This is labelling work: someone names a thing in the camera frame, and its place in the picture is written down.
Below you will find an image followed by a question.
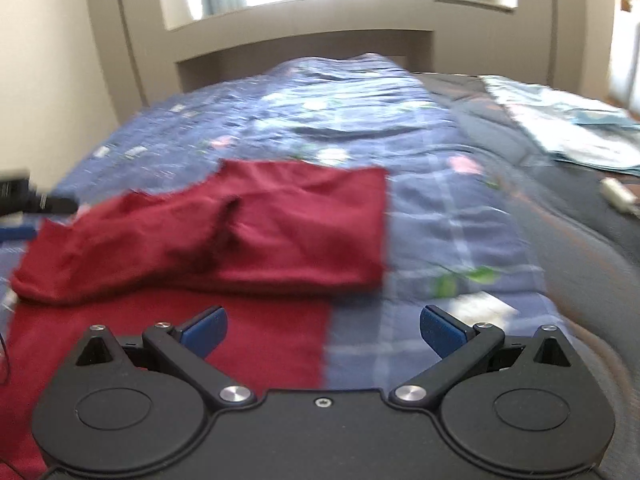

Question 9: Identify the beige headboard cabinet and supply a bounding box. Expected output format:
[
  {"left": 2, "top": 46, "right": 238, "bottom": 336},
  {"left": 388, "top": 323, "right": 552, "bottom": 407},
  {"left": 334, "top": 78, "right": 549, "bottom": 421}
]
[{"left": 82, "top": 0, "right": 612, "bottom": 109}]

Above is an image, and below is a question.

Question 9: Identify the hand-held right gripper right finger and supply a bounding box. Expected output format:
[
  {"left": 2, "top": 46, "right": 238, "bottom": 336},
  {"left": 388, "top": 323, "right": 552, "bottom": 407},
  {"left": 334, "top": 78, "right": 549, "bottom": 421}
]
[{"left": 388, "top": 304, "right": 577, "bottom": 408}]

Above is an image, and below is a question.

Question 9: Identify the light floral cloth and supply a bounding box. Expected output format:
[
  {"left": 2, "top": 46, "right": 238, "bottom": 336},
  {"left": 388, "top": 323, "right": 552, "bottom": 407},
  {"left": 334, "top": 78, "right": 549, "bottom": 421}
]
[{"left": 479, "top": 75, "right": 640, "bottom": 177}]

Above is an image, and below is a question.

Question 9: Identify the dark red garment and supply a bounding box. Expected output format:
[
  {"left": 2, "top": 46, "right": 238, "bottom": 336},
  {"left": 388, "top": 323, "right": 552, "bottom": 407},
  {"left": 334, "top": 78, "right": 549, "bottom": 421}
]
[{"left": 0, "top": 159, "right": 390, "bottom": 480}]

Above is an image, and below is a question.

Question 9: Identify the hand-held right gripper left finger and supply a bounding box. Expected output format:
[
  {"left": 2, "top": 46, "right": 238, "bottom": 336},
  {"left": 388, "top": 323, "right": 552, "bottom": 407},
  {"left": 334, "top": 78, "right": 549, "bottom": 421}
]
[{"left": 75, "top": 305, "right": 255, "bottom": 409}]

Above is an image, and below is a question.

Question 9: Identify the blue plaid floral blanket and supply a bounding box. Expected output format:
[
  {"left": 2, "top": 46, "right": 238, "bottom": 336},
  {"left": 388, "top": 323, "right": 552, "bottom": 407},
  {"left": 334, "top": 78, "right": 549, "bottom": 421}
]
[{"left": 0, "top": 52, "right": 568, "bottom": 392}]

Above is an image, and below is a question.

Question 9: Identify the dark grey quilt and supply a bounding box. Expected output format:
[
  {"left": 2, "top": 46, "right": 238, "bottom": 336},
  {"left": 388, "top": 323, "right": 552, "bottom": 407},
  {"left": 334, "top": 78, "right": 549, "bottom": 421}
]
[{"left": 414, "top": 72, "right": 640, "bottom": 480}]

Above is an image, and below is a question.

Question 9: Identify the small white object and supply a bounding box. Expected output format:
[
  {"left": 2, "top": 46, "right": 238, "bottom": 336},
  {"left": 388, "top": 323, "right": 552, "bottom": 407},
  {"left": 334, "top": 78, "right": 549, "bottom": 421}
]
[{"left": 599, "top": 177, "right": 640, "bottom": 217}]

